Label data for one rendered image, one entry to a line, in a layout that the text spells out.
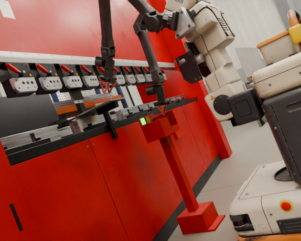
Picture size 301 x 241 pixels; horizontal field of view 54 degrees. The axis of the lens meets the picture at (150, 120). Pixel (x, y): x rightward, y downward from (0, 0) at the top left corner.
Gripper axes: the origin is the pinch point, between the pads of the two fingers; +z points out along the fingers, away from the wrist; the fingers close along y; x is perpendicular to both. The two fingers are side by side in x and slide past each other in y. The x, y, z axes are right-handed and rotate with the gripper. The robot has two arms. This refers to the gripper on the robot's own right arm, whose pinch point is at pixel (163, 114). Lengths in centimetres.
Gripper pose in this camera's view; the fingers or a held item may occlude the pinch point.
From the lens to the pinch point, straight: 205.7
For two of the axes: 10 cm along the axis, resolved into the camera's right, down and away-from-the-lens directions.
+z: 1.7, 9.8, 1.4
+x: -5.4, 2.1, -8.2
